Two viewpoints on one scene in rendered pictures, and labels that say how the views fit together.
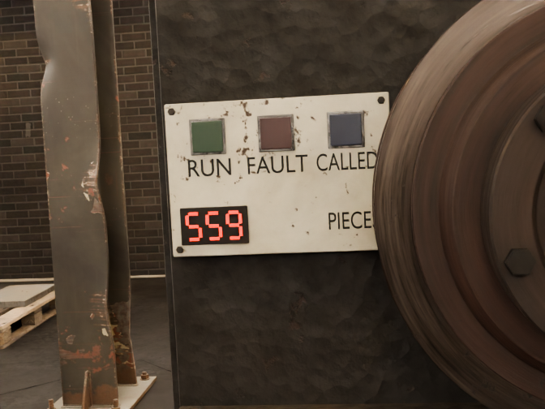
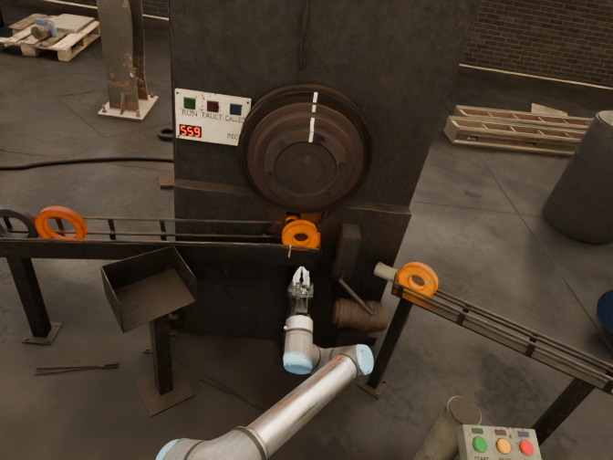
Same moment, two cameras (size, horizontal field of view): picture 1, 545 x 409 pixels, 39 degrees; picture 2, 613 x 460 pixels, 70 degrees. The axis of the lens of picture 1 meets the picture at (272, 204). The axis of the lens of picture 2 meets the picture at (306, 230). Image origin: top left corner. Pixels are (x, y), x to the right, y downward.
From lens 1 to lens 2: 0.90 m
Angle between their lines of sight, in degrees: 34
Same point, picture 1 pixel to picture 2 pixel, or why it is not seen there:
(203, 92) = (189, 86)
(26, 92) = not seen: outside the picture
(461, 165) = (260, 145)
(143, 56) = not seen: outside the picture
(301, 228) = (218, 136)
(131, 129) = not seen: outside the picture
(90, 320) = (123, 67)
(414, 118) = (251, 126)
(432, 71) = (257, 114)
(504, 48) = (277, 114)
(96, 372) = (127, 94)
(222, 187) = (193, 120)
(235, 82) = (200, 85)
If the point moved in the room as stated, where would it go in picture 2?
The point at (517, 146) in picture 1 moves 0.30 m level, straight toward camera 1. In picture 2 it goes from (272, 149) to (244, 196)
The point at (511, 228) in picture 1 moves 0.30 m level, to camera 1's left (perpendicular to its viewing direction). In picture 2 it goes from (268, 167) to (173, 161)
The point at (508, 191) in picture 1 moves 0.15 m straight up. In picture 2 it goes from (268, 159) to (273, 115)
